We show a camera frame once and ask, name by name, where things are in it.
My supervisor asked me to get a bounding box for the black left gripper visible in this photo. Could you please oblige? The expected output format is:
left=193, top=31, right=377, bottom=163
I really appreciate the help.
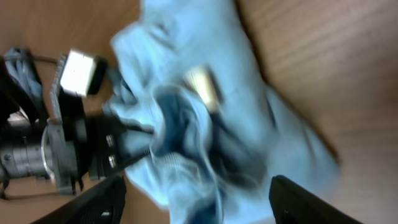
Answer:
left=42, top=90, right=154, bottom=195

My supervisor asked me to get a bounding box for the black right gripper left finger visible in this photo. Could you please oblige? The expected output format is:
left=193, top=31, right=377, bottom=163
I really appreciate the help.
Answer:
left=33, top=175, right=127, bottom=224

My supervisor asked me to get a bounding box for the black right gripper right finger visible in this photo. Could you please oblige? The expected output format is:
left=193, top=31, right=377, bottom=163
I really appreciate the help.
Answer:
left=269, top=175, right=360, bottom=224

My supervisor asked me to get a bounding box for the light blue printed t-shirt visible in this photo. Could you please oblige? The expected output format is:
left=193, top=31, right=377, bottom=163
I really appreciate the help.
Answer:
left=103, top=0, right=339, bottom=223

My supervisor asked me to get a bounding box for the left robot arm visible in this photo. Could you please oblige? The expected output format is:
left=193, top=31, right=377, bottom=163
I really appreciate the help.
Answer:
left=1, top=48, right=149, bottom=200

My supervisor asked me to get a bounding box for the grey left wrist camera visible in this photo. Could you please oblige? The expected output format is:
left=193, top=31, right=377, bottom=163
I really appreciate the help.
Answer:
left=60, top=49, right=108, bottom=97

